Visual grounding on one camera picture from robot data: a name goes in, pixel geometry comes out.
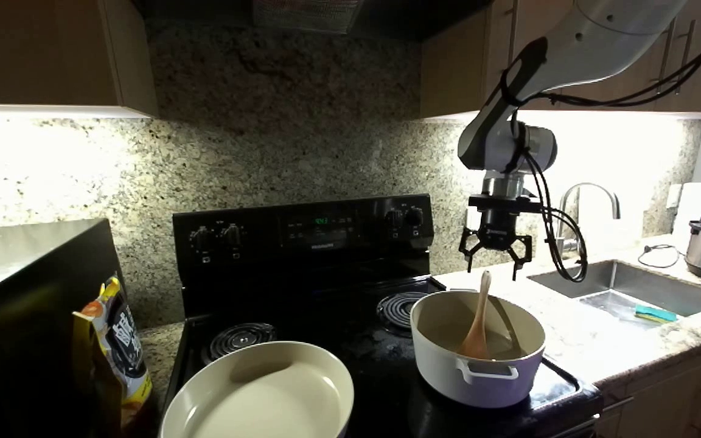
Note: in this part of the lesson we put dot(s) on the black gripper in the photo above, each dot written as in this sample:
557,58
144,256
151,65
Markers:
499,227

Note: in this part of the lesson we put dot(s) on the wooden spoon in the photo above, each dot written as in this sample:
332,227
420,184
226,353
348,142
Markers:
477,324

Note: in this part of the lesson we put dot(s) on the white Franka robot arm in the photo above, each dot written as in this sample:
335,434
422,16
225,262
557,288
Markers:
602,39

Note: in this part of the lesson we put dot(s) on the coil burner beside pot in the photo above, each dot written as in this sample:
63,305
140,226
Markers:
400,307

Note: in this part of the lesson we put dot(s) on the white pot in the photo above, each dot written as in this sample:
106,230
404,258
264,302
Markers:
479,381

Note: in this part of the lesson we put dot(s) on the chrome faucet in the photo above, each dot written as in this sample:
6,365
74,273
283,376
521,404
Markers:
589,191

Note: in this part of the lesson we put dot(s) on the steel sink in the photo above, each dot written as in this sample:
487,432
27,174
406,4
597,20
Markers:
633,284

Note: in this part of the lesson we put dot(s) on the green sponge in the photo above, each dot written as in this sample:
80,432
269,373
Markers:
656,316

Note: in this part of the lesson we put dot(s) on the black electric stove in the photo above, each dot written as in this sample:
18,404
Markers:
310,244

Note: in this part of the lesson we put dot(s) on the wood base cabinet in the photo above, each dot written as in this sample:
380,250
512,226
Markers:
674,398

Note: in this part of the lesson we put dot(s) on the coil burner behind pan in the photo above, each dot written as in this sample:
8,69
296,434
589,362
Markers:
237,342

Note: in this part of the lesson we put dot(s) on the white shallow pan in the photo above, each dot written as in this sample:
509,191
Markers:
262,398

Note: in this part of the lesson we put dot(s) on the yellow snack bag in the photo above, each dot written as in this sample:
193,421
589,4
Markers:
119,350

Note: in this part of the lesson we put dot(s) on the black microwave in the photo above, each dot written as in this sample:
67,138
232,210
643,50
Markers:
18,324

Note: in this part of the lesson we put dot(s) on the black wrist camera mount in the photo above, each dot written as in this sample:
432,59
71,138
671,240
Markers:
505,204

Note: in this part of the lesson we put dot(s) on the plain wood wall cabinet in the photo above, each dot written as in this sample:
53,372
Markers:
43,50

